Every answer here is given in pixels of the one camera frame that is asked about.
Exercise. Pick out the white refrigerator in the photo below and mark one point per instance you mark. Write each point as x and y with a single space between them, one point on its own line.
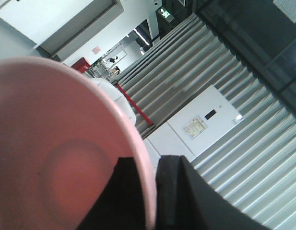
194 128

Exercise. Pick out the grey curtain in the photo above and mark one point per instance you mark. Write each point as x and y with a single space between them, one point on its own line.
253 166

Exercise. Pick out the red bin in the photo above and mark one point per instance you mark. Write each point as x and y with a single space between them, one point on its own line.
82 65

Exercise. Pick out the pink bowl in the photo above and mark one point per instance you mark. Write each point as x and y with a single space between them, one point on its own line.
60 138

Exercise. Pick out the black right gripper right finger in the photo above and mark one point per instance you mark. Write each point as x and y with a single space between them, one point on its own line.
186 202

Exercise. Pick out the left grey chair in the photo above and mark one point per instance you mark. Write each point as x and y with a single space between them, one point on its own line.
116 96

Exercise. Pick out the green exit sign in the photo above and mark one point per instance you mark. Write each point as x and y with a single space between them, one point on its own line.
164 12

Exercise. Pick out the red barrier belt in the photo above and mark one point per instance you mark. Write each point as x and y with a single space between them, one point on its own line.
137 108

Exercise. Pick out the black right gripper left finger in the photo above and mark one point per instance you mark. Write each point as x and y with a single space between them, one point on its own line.
121 204

